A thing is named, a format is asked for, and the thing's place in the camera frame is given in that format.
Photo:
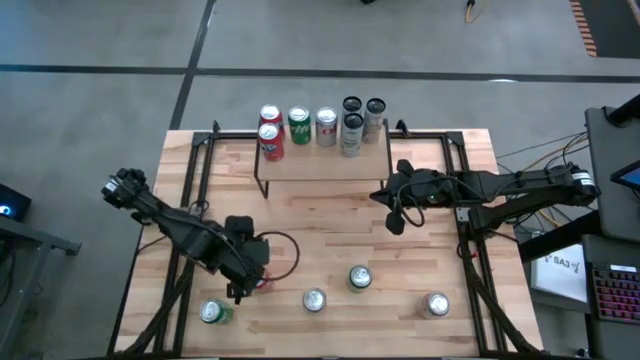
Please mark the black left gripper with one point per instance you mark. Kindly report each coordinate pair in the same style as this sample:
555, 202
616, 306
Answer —
245, 260

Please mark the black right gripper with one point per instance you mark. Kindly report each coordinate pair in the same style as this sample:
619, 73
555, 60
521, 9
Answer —
422, 187

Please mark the red Fanta strawberry can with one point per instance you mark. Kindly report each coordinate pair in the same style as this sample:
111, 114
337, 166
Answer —
267, 286
270, 142
270, 113

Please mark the slim Celsius Arctic Vibe can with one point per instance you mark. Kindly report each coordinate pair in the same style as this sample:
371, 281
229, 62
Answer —
352, 104
373, 122
352, 137

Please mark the green Sprite can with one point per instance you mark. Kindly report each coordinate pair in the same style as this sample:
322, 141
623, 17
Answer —
360, 276
211, 310
299, 125

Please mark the silver Diet Coke can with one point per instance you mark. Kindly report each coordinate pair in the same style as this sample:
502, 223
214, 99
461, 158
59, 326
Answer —
436, 303
314, 299
326, 130

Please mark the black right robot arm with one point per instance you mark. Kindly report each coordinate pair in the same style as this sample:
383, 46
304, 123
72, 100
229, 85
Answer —
520, 187

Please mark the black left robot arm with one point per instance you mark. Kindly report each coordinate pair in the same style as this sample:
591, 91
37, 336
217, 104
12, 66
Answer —
165, 222

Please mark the white SA3 paper sign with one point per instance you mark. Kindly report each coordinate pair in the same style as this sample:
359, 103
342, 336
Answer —
560, 275

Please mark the grey metal side table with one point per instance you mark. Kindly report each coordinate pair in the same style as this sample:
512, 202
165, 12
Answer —
40, 235

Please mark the grey desk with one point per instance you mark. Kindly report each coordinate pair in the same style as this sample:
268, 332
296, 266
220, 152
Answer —
617, 215

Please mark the black device blue light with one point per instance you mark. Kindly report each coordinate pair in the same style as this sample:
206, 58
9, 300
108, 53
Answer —
17, 200

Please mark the black tablet blue screen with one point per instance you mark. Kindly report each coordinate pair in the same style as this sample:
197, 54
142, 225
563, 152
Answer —
631, 176

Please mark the backlit black keyboard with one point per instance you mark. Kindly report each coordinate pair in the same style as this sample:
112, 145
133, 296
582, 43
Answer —
617, 295

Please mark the black desk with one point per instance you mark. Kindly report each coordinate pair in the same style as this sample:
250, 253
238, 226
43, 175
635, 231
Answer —
615, 340

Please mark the black mat orange edge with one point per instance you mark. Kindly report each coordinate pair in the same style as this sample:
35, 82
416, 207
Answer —
615, 30

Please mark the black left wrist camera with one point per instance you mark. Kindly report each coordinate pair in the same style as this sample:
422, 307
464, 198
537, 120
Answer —
239, 227

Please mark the silver metal bracket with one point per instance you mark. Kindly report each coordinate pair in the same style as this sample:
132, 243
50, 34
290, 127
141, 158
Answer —
462, 214

